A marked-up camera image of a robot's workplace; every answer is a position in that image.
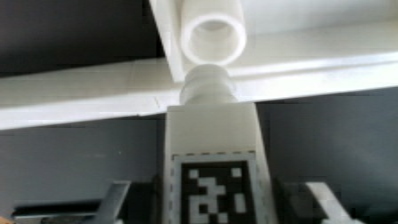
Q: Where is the white square tabletop tray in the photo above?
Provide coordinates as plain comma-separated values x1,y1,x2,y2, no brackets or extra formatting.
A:
150,0,398,81

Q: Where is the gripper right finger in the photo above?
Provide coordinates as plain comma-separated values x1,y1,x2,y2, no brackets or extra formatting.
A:
278,179,366,224

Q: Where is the white front fence bar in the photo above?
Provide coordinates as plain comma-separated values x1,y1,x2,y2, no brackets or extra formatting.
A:
0,51,398,130

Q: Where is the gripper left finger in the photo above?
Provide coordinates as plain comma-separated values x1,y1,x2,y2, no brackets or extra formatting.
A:
87,178,162,224

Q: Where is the white table leg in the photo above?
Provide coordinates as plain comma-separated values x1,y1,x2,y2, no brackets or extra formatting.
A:
162,65,279,224

